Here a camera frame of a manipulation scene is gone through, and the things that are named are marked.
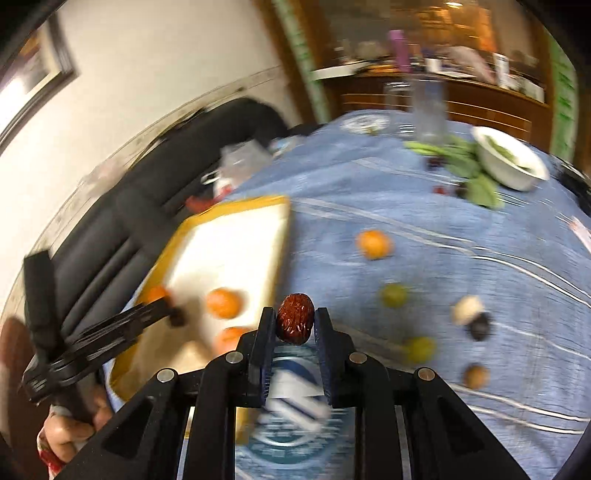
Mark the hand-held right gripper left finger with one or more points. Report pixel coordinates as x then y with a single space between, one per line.
265 369

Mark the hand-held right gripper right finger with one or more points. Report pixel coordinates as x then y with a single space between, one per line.
325 369

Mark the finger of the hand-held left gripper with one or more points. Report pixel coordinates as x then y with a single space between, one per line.
124 339
147 308

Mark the small orange mandarin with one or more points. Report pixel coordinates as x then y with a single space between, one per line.
156 293

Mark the red date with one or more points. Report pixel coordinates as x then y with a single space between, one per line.
295 319

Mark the yellow-rimmed white tray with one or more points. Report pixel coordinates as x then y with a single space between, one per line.
221 249

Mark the person's left hand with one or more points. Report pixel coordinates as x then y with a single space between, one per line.
64 431

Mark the green grape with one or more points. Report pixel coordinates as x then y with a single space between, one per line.
394 295
419 349

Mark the red packet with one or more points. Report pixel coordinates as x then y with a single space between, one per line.
198 203

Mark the black sofa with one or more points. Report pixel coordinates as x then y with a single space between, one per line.
138 184

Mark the brown round fruit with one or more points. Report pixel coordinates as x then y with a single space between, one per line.
475 376

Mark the small peeled sugarcane piece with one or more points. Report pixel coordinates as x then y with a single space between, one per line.
465 307

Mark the crumpled clear plastic bag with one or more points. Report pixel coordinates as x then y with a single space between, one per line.
240 159

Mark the blue printed tablecloth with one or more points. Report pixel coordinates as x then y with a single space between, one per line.
461 258

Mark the leafy green vegetable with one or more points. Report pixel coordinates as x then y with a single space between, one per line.
480 191

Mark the white bowl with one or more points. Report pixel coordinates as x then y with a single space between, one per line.
512 173

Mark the green leaves in bowl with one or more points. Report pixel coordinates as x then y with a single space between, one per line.
503 150

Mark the white shelf board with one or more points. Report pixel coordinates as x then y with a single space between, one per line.
332 71

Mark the bamboo print panel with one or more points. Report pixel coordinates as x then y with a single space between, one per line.
563 101
300 50

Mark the wooden cabinet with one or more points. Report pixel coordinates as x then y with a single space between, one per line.
485 99

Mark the purple bottle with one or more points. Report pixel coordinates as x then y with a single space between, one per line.
399 50

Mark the white carton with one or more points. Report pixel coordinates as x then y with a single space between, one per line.
501 69

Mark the framed wall picture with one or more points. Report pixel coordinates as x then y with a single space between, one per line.
37 69

